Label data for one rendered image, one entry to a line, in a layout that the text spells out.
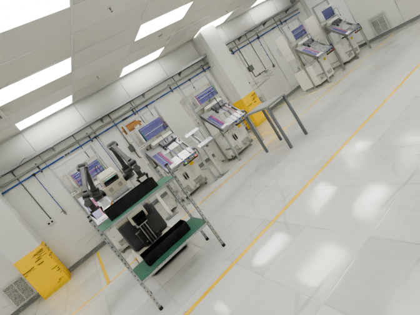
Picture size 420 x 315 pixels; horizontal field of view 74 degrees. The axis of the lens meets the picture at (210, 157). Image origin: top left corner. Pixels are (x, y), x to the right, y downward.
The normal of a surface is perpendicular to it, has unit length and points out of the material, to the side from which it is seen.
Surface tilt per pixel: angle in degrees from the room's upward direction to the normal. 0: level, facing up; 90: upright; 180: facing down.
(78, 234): 90
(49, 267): 90
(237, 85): 90
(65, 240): 90
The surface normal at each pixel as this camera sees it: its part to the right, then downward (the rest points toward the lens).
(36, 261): 0.44, -0.10
